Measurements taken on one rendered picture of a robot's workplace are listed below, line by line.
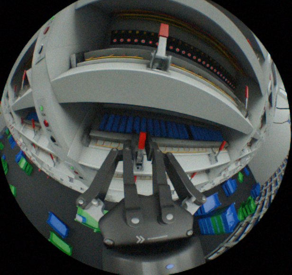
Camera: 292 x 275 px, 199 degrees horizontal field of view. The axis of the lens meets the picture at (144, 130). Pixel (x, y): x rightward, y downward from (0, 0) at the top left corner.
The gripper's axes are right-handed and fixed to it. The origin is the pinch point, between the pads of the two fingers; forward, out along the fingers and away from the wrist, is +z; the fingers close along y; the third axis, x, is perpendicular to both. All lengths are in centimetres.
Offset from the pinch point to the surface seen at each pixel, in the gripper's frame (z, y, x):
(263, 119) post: -3, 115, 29
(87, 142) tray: 2.5, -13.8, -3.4
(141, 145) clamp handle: -0.8, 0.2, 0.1
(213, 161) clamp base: -1.3, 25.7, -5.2
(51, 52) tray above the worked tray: -7.2, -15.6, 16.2
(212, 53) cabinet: 9.4, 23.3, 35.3
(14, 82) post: -3, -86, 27
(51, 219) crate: -44, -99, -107
